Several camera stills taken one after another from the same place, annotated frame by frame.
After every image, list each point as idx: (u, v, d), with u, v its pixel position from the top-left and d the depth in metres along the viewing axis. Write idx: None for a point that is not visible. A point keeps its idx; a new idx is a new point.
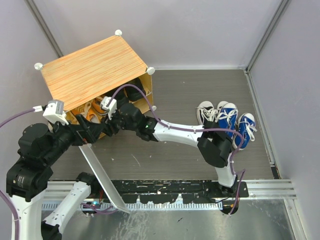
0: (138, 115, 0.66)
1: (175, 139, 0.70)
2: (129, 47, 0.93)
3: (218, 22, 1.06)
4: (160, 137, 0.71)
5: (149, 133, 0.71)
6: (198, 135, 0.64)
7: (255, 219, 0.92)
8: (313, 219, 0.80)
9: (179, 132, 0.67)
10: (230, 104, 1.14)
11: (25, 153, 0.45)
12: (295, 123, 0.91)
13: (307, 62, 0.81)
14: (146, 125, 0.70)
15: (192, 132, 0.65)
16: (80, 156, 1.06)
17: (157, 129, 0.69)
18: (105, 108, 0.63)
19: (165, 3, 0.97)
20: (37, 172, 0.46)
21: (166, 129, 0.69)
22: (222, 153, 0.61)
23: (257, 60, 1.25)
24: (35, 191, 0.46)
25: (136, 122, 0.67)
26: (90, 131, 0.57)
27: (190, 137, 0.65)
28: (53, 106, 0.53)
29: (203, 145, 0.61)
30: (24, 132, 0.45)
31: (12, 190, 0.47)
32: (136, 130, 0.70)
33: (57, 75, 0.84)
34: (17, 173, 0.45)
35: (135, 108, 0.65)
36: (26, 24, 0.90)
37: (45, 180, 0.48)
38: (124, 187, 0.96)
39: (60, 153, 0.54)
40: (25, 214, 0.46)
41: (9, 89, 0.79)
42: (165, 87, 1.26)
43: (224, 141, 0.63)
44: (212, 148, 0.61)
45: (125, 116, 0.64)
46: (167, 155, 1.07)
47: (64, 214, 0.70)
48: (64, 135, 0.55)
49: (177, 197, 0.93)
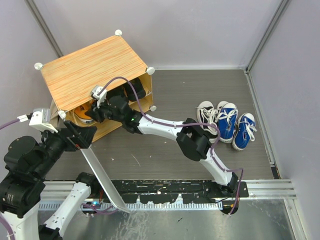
0: (126, 108, 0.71)
1: (158, 133, 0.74)
2: (129, 47, 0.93)
3: (218, 22, 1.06)
4: (144, 130, 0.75)
5: (134, 126, 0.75)
6: (177, 130, 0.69)
7: (255, 219, 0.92)
8: (313, 219, 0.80)
9: (161, 127, 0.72)
10: (230, 104, 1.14)
11: (13, 169, 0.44)
12: (295, 123, 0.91)
13: (308, 63, 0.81)
14: (132, 118, 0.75)
15: (173, 127, 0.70)
16: (80, 156, 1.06)
17: (141, 123, 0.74)
18: (95, 96, 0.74)
19: (165, 3, 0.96)
20: (27, 188, 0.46)
21: (150, 123, 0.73)
22: (198, 148, 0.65)
23: (257, 60, 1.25)
24: (26, 206, 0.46)
25: (123, 115, 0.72)
26: (81, 138, 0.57)
27: (170, 132, 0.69)
28: (38, 115, 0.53)
29: (181, 139, 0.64)
30: (10, 147, 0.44)
31: (3, 207, 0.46)
32: (123, 122, 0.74)
33: (57, 74, 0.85)
34: (6, 191, 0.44)
35: (123, 102, 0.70)
36: (26, 24, 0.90)
37: (36, 195, 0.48)
38: (124, 187, 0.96)
39: (52, 163, 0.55)
40: (19, 229, 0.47)
41: (8, 89, 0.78)
42: (165, 87, 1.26)
43: (201, 137, 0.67)
44: (190, 143, 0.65)
45: (114, 108, 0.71)
46: (167, 155, 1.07)
47: (64, 217, 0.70)
48: (54, 144, 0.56)
49: (177, 197, 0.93)
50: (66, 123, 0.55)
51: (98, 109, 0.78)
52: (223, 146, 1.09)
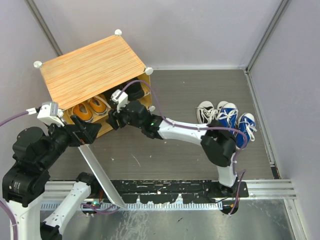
0: (144, 113, 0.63)
1: (179, 138, 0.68)
2: (128, 47, 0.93)
3: (218, 22, 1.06)
4: (163, 134, 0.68)
5: (154, 131, 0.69)
6: (201, 134, 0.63)
7: (255, 219, 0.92)
8: (313, 219, 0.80)
9: (183, 131, 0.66)
10: (230, 104, 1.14)
11: (20, 157, 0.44)
12: (295, 123, 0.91)
13: (308, 63, 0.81)
14: (151, 122, 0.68)
15: (196, 130, 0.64)
16: (80, 156, 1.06)
17: (161, 127, 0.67)
18: (114, 100, 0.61)
19: (165, 3, 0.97)
20: (33, 177, 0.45)
21: (171, 127, 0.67)
22: (225, 153, 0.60)
23: (257, 60, 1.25)
24: (31, 196, 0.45)
25: (141, 120, 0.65)
26: (87, 132, 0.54)
27: (194, 135, 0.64)
28: (46, 108, 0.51)
29: (207, 143, 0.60)
30: (18, 136, 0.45)
31: (9, 196, 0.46)
32: (142, 128, 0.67)
33: (56, 73, 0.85)
34: (12, 179, 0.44)
35: (141, 106, 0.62)
36: (26, 25, 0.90)
37: (42, 185, 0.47)
38: (124, 187, 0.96)
39: (58, 156, 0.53)
40: (22, 219, 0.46)
41: (9, 89, 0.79)
42: (165, 87, 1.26)
43: (228, 140, 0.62)
44: (216, 146, 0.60)
45: (131, 113, 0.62)
46: (167, 155, 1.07)
47: (65, 214, 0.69)
48: (60, 138, 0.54)
49: (177, 197, 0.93)
50: (73, 117, 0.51)
51: (115, 114, 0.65)
52: None
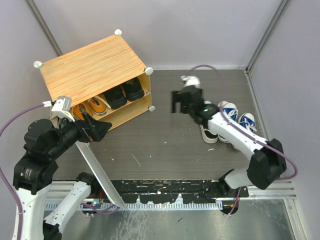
0: (198, 96, 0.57)
1: (228, 139, 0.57)
2: (128, 47, 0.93)
3: (218, 22, 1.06)
4: (213, 126, 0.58)
5: (204, 118, 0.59)
6: (256, 147, 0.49)
7: (255, 219, 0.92)
8: (314, 219, 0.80)
9: (236, 134, 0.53)
10: (230, 104, 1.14)
11: (31, 147, 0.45)
12: (295, 123, 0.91)
13: (308, 62, 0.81)
14: (204, 108, 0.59)
15: (252, 141, 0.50)
16: (80, 156, 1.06)
17: (214, 117, 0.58)
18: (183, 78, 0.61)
19: (165, 3, 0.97)
20: (43, 166, 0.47)
21: (224, 123, 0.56)
22: (269, 175, 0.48)
23: (257, 59, 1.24)
24: (41, 184, 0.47)
25: (193, 104, 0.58)
26: (95, 131, 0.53)
27: (247, 144, 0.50)
28: (60, 102, 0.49)
29: (258, 159, 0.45)
30: (29, 127, 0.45)
31: (19, 183, 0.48)
32: (190, 111, 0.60)
33: (56, 73, 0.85)
34: (24, 166, 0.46)
35: (197, 89, 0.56)
36: (26, 25, 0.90)
37: (51, 174, 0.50)
38: (124, 187, 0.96)
39: (65, 149, 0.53)
40: (29, 208, 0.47)
41: (8, 89, 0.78)
42: (164, 87, 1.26)
43: (279, 167, 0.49)
44: (265, 168, 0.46)
45: (183, 93, 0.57)
46: (167, 155, 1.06)
47: (64, 213, 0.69)
48: (69, 132, 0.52)
49: (177, 197, 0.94)
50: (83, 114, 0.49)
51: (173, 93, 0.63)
52: (223, 146, 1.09)
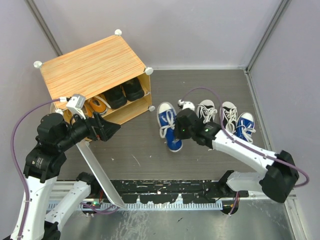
0: (192, 117, 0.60)
1: (235, 157, 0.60)
2: (128, 47, 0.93)
3: (218, 22, 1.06)
4: (218, 146, 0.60)
5: (206, 137, 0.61)
6: (268, 162, 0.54)
7: (255, 218, 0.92)
8: (314, 219, 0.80)
9: (245, 151, 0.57)
10: (163, 107, 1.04)
11: (42, 139, 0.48)
12: (294, 123, 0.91)
13: (308, 62, 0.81)
14: (205, 128, 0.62)
15: (261, 156, 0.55)
16: (80, 156, 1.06)
17: (217, 136, 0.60)
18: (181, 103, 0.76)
19: (165, 3, 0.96)
20: (53, 157, 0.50)
21: (230, 141, 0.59)
22: (286, 189, 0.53)
23: (257, 60, 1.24)
24: (50, 173, 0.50)
25: (191, 126, 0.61)
26: (103, 131, 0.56)
27: (257, 160, 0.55)
28: (75, 99, 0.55)
29: (274, 176, 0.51)
30: (43, 121, 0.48)
31: (29, 171, 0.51)
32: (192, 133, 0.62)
33: (56, 73, 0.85)
34: (37, 155, 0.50)
35: (191, 112, 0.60)
36: (25, 25, 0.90)
37: (60, 165, 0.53)
38: (124, 187, 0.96)
39: (73, 144, 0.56)
40: (36, 196, 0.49)
41: (9, 89, 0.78)
42: (164, 86, 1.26)
43: (292, 177, 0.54)
44: (279, 183, 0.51)
45: (179, 117, 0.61)
46: (166, 155, 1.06)
47: (64, 212, 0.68)
48: (79, 129, 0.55)
49: (177, 197, 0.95)
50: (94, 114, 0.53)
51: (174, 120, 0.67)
52: None
